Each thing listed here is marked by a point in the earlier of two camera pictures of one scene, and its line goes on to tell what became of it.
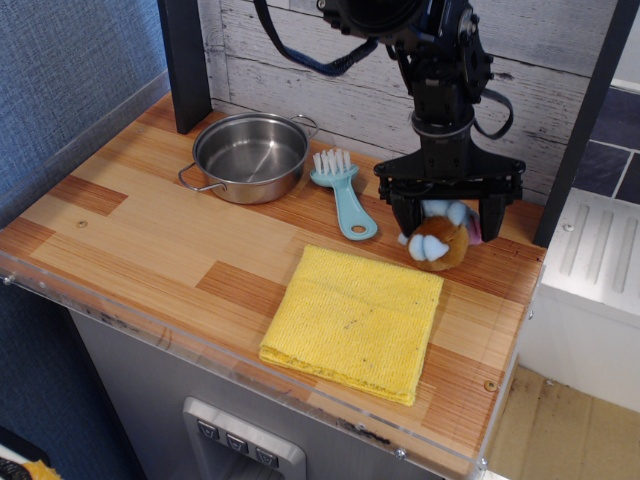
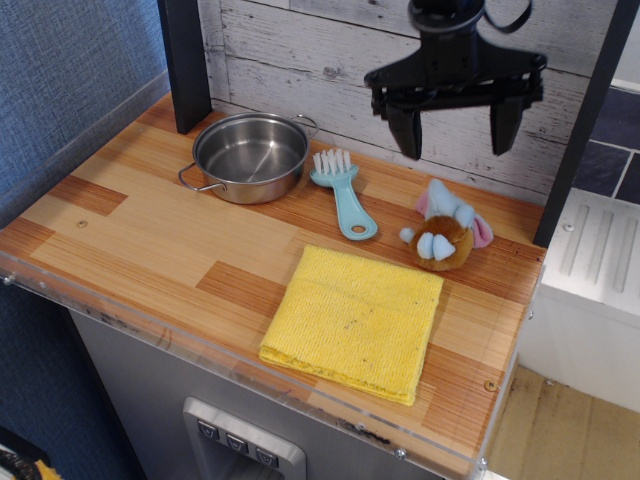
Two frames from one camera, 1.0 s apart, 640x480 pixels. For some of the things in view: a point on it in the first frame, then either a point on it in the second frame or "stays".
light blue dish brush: [332, 167] stays
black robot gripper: [450, 166] → [456, 68]
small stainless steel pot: [258, 158] stays
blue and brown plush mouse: [443, 235] stays
